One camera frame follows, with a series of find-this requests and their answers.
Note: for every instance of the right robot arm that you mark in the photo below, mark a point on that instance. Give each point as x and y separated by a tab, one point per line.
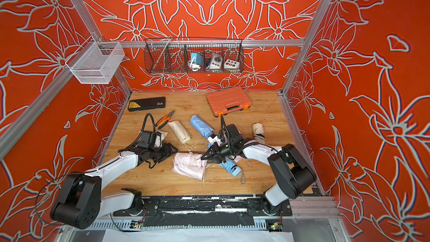
292	172

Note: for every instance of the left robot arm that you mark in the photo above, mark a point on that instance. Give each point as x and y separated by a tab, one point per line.
81	200

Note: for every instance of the white mesh basket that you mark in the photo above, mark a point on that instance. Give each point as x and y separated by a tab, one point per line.
96	65

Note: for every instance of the red plastic tool case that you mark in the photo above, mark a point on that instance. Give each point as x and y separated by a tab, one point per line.
228	100

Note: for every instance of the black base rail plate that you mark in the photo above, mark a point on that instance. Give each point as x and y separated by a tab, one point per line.
204	211

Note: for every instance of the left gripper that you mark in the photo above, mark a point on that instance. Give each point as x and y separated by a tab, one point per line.
167	151

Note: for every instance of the pink sleeved umbrella long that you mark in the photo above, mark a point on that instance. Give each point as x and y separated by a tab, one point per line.
190	165

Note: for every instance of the beige black unsleeved umbrella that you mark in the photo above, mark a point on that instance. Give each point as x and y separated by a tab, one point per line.
258	133

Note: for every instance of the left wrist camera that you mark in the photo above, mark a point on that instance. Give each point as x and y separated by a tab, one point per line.
160	136

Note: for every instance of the blue sleeved umbrella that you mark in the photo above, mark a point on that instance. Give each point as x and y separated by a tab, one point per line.
231	167

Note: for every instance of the black yellow tool box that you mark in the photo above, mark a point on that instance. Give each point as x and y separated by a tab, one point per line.
147	104

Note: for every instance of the pink sleeved umbrella short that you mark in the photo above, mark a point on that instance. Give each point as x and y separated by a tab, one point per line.
238	158

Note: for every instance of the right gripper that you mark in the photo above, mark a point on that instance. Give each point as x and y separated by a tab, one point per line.
216	154

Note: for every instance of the orange handled pliers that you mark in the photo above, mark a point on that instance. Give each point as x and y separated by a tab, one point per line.
164	120

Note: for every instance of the cream sleeved umbrella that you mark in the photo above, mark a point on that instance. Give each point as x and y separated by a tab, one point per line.
181	133

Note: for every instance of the black wire wall basket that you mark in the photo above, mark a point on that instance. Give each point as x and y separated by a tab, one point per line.
193	55

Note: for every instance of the blue sleeve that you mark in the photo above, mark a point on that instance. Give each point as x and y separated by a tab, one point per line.
201	126

